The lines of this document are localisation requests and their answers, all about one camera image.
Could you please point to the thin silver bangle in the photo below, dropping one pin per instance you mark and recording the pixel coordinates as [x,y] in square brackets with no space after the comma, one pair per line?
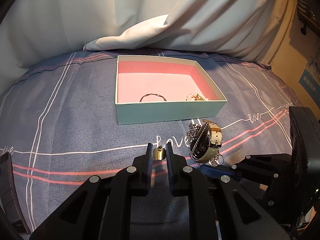
[153,97]

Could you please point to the white curtain cloth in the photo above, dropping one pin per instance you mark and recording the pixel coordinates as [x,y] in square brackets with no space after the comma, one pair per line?
[150,12]

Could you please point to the black smartphone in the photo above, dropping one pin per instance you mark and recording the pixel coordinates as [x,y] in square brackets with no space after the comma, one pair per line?
[8,192]

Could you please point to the blue wall poster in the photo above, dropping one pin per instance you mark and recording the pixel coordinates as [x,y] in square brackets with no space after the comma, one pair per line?
[308,80]

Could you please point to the dark wooden wall shelf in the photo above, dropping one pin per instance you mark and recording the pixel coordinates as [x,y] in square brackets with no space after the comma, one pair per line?
[306,15]

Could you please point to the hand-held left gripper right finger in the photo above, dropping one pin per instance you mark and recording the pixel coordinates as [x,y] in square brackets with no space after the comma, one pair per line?
[170,162]

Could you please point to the teal box with pink lining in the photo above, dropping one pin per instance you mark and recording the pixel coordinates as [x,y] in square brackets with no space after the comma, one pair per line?
[160,87]

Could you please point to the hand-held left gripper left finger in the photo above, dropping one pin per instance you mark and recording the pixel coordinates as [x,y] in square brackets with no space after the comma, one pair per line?
[149,162]

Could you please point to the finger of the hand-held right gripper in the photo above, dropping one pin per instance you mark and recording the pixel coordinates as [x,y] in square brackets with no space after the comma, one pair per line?
[272,200]
[217,171]

